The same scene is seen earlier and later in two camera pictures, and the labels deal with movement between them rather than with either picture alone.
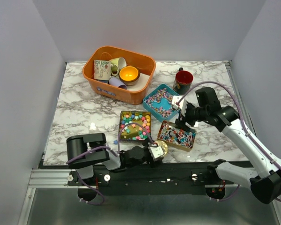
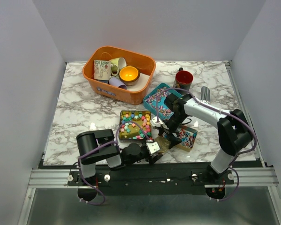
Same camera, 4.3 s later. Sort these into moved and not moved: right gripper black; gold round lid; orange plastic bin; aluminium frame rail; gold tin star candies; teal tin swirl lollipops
Moved: right gripper black; gold round lid
Not moved: gold tin star candies; teal tin swirl lollipops; orange plastic bin; aluminium frame rail
